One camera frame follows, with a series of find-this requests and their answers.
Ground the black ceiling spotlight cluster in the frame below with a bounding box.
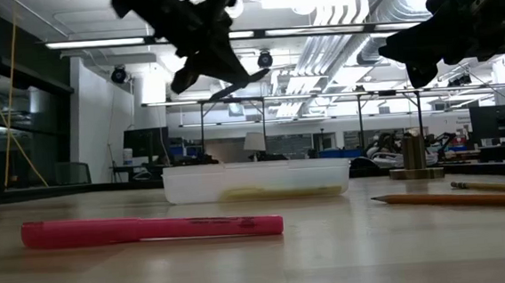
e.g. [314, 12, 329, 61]
[446, 72, 473, 87]

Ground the black computer monitor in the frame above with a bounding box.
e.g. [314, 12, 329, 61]
[469, 103, 505, 142]
[122, 126, 172, 167]

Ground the clear box with orange lid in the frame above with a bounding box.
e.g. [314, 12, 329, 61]
[161, 153, 353, 208]

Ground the black overhead light bar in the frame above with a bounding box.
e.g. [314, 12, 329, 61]
[44, 15, 424, 58]

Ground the wood-coloured pencil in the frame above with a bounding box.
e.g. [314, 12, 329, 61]
[450, 176, 505, 201]

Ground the black distant workstation frame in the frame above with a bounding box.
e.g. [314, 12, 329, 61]
[141, 83, 428, 170]

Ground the yellow extension cord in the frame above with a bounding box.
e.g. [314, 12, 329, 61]
[0, 0, 51, 192]

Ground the blue storage bin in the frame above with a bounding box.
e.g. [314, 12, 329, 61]
[317, 147, 358, 161]

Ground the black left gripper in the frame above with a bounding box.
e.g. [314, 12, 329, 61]
[143, 0, 253, 98]

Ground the pink highlighter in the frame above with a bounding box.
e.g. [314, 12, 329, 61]
[20, 204, 285, 254]

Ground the yellow pen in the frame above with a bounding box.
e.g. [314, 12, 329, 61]
[219, 179, 344, 204]

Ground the orange pencil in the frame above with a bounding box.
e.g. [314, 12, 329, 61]
[370, 185, 505, 220]

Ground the grey mesh chair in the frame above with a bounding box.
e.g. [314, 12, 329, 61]
[52, 159, 93, 189]

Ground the white lamp shade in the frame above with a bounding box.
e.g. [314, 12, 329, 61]
[242, 130, 268, 154]

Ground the metal cylinder weight on base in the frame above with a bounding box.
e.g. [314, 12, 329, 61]
[386, 132, 446, 182]

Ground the black pen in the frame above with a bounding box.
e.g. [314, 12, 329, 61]
[206, 67, 274, 102]

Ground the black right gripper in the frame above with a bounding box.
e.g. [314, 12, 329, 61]
[374, 0, 505, 93]

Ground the white ring lamp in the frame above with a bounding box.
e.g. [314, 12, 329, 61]
[227, 0, 245, 20]

